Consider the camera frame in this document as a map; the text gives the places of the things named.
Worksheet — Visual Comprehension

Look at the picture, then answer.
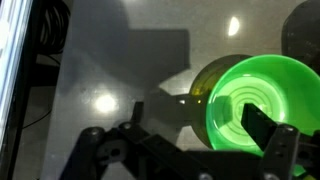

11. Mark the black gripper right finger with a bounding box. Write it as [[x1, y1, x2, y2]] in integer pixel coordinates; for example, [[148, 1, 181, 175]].
[[241, 103, 320, 180]]

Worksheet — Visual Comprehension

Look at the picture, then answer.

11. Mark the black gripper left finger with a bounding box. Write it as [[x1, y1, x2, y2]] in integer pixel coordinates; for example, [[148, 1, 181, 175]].
[[59, 101, 201, 180]]

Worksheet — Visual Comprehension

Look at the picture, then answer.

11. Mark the green plastic bowl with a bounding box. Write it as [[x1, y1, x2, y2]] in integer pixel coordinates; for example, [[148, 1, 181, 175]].
[[190, 54, 320, 178]]

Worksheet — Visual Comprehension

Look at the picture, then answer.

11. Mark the dark speckled round object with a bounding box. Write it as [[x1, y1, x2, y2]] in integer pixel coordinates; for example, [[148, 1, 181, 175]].
[[281, 0, 320, 73]]

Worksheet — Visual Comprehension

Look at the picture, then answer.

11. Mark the black cable bundle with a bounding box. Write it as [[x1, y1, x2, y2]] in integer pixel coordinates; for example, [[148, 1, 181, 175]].
[[37, 0, 72, 56]]

